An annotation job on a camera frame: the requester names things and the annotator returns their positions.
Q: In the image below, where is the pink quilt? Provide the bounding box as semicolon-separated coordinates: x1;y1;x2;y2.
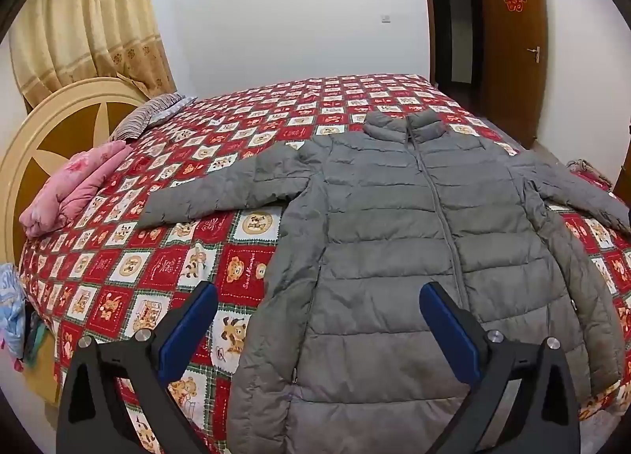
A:
20;140;133;238

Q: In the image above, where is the beige curtain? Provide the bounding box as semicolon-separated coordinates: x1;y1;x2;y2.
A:
9;0;177;107

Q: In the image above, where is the crumpled pale cloth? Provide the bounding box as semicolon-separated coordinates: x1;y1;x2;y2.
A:
566;158;613;191

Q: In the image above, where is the dark green cloth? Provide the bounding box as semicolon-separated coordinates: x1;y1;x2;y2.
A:
24;311;49;367

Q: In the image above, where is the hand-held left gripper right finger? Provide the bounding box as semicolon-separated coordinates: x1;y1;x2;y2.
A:
419;281;596;454

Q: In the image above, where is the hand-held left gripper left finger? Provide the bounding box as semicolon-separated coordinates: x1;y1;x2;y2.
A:
56;281;219;454

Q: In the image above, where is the striped pillow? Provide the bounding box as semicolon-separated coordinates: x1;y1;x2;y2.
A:
109;93;198;142

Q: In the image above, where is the brown wooden cabinet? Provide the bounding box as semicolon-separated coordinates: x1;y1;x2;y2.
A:
612;139;631;199

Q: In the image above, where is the grey puffer jacket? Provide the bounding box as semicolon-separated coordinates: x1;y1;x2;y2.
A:
138;109;631;454

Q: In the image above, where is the red patterned bedspread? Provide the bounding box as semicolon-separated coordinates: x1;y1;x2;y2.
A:
20;72;631;454

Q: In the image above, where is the brown wooden door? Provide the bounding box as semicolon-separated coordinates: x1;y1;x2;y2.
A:
480;0;550;149

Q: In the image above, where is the cream wooden headboard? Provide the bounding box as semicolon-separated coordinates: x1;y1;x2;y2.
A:
0;77;156;406

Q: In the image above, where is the dark wooden door frame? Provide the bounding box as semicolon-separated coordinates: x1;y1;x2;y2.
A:
419;0;490;86

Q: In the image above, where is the light blue printed cloth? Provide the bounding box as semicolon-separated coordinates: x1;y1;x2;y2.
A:
0;262;26;361

